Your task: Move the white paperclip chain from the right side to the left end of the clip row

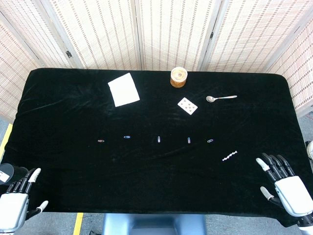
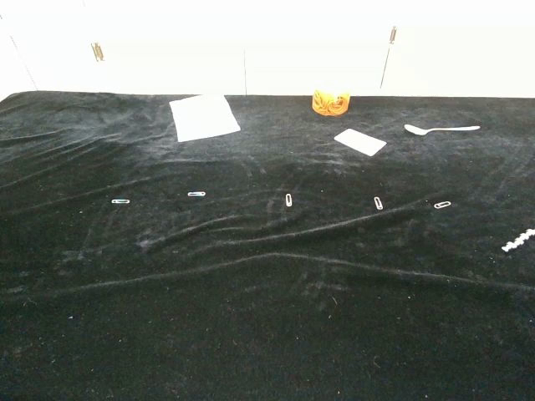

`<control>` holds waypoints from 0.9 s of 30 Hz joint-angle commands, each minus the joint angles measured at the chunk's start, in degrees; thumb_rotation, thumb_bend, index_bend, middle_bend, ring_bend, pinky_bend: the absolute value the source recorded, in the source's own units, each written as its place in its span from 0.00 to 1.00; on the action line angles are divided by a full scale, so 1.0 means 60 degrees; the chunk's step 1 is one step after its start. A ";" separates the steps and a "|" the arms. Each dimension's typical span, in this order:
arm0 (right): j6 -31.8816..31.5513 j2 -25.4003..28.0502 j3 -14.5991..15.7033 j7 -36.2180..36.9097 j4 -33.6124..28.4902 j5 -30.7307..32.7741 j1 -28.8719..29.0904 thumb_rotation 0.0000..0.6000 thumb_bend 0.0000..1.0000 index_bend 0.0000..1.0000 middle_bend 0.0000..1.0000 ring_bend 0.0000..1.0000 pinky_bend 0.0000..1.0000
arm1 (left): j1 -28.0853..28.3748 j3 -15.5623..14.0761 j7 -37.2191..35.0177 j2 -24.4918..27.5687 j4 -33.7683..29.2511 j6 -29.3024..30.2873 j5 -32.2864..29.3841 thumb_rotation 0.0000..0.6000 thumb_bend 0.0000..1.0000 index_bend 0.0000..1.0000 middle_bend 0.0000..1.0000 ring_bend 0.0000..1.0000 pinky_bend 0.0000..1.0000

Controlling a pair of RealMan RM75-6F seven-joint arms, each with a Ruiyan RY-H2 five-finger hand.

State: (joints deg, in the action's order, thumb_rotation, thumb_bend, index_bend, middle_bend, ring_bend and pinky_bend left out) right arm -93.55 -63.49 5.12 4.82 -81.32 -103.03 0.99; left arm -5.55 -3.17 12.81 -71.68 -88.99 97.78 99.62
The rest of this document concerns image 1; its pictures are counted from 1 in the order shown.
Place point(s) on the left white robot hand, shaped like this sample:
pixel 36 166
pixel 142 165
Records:
pixel 14 208

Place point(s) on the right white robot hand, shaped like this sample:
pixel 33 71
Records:
pixel 292 193

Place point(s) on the small white chain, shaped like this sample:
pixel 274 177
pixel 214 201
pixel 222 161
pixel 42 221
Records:
pixel 230 156

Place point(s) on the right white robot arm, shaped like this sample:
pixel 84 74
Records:
pixel 306 224

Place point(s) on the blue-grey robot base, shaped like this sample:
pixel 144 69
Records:
pixel 154 224

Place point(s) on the black cylinder with white label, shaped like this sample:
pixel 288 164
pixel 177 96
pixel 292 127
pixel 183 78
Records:
pixel 12 172

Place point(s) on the yellow floor tape strip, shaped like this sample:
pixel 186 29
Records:
pixel 78 224
pixel 6 137

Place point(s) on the metal spoon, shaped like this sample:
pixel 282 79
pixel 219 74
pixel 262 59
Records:
pixel 209 99

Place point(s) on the black velvet tablecloth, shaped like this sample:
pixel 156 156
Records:
pixel 146 176

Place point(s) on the playing card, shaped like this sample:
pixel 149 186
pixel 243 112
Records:
pixel 187 105

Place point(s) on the white folded napkin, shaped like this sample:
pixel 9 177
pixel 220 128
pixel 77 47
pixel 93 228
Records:
pixel 123 90

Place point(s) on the round wooden container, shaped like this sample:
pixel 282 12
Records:
pixel 179 77

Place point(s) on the metal screen hinge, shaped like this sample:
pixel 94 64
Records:
pixel 211 34
pixel 69 54

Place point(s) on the woven folding screen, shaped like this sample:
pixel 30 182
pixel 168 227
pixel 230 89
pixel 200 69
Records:
pixel 171 31

